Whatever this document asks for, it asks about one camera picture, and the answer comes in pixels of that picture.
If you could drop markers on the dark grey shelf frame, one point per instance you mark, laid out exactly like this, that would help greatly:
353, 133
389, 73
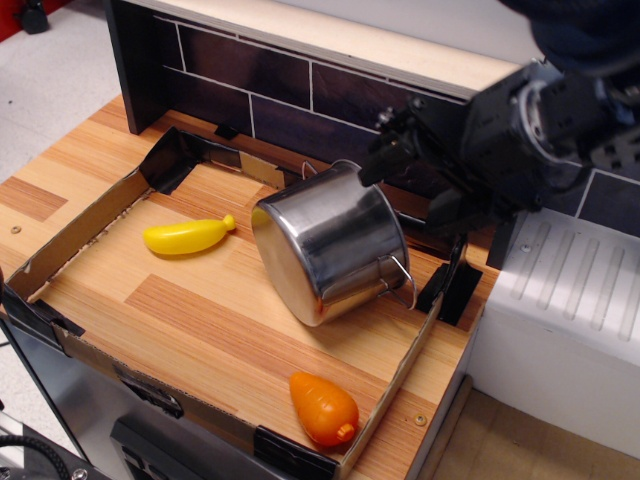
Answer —
284, 105

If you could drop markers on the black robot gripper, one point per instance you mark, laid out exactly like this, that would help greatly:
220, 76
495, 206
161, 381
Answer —
484, 148

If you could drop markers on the stainless steel pot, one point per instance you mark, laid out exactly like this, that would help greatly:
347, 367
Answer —
330, 244

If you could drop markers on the orange plastic carrot toy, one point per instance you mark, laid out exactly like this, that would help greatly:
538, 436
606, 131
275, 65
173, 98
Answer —
327, 413

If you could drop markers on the cardboard fence with black tape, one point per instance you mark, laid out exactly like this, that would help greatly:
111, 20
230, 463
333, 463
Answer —
203, 340

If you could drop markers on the black object on floor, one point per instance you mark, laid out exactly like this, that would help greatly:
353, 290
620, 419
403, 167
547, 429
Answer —
32, 17

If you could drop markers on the yellow plastic banana toy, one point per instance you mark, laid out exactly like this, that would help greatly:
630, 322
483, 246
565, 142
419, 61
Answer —
187, 237

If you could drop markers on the white dish drainer sink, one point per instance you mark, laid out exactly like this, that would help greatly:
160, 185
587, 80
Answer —
559, 336

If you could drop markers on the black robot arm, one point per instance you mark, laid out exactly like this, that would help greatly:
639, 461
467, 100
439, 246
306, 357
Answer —
580, 103

